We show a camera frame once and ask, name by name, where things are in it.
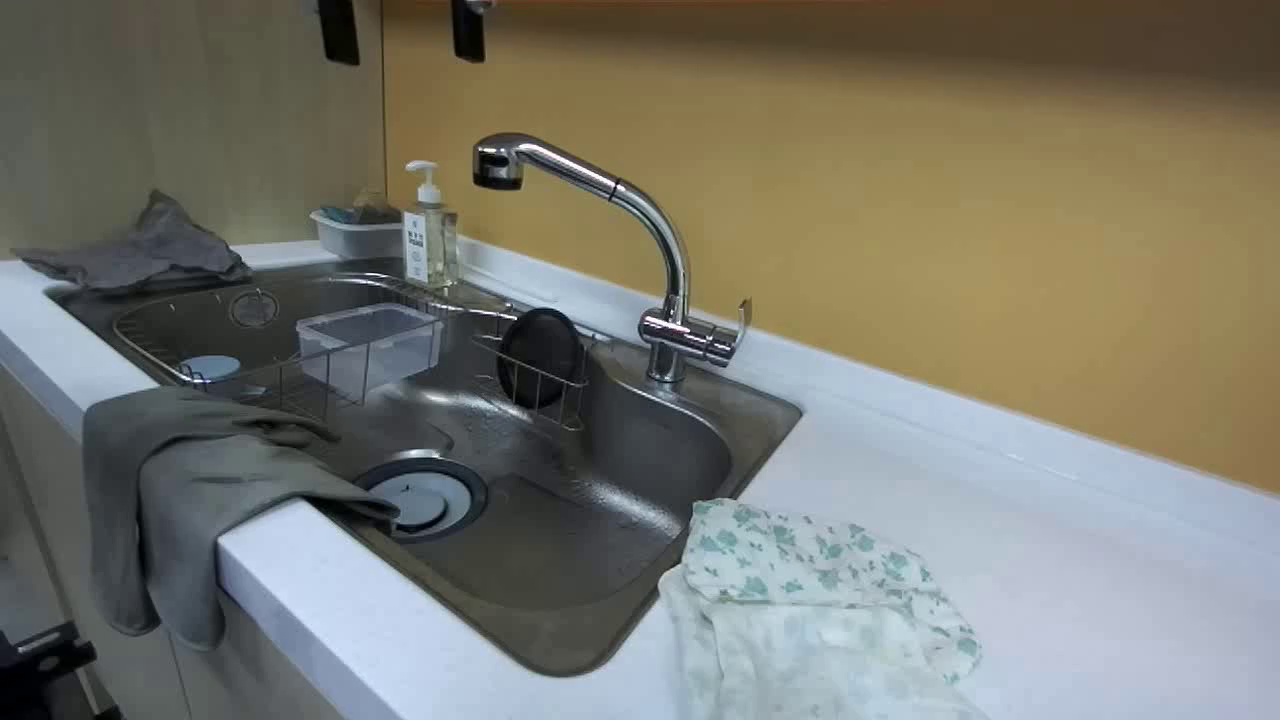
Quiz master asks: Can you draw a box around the blue round dish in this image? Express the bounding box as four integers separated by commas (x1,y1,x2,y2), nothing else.
173,349,247,392

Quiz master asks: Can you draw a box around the white green floral towel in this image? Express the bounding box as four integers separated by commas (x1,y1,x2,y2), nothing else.
655,496,988,720

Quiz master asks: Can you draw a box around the stainless steel sink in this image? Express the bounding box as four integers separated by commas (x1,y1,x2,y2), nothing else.
44,254,807,681

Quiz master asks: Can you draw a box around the round sink drain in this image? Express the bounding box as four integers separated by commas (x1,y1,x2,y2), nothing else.
349,446,497,548

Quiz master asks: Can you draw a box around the clear soap pump bottle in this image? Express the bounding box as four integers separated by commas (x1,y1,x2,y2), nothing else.
400,154,463,291

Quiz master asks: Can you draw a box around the chrome sink faucet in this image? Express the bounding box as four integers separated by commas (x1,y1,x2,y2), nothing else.
466,128,759,398

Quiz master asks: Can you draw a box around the black stand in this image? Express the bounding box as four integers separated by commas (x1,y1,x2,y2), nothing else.
0,621,123,720

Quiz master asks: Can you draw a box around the clear plastic container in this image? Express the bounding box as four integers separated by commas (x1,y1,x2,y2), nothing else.
292,300,449,402

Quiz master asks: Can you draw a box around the crumpled grey cloth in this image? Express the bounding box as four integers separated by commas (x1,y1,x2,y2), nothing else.
14,188,256,300

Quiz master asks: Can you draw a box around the white plastic sponge tray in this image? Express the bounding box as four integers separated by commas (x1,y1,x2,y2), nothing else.
307,198,407,267

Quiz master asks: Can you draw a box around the large grey cloth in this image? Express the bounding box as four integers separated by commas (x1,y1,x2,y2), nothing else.
80,383,403,656

